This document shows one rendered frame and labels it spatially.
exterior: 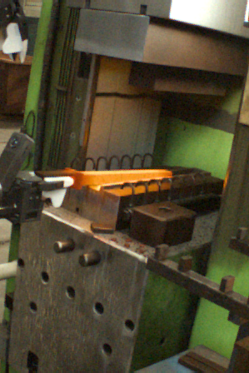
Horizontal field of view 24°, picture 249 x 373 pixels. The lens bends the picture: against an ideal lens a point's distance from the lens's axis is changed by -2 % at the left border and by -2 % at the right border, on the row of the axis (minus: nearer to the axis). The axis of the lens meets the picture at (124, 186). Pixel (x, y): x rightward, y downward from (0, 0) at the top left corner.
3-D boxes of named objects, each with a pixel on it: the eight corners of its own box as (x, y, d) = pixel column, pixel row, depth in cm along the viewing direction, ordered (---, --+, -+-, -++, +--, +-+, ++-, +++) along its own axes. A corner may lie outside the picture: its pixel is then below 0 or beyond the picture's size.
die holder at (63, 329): (113, 440, 121) (149, 261, 110) (7, 364, 144) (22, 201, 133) (241, 363, 163) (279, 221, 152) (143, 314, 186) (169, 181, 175)
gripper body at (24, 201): (20, 208, 116) (-29, 214, 107) (25, 166, 114) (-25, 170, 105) (44, 220, 112) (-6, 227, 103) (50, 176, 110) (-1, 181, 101)
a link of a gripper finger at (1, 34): (-11, 67, 119) (-20, 27, 113) (10, 56, 122) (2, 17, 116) (-3, 70, 117) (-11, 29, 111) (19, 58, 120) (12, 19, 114)
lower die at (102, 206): (114, 231, 123) (121, 192, 121) (52, 202, 135) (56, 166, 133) (220, 207, 154) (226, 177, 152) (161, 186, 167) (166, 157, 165)
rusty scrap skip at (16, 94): (0, 126, 722) (9, 60, 701) (-74, 101, 835) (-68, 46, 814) (67, 125, 814) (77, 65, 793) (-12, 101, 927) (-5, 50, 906)
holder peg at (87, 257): (86, 269, 115) (87, 257, 115) (76, 265, 117) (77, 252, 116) (100, 266, 118) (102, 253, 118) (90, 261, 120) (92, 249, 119)
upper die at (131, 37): (141, 62, 114) (149, 16, 112) (73, 50, 126) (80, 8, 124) (245, 77, 146) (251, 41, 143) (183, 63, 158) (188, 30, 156)
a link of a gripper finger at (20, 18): (12, 42, 115) (0, 3, 111) (18, 38, 116) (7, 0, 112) (26, 42, 112) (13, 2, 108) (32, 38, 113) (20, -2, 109)
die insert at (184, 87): (153, 90, 125) (157, 63, 124) (127, 84, 130) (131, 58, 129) (225, 96, 148) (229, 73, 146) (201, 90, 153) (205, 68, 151)
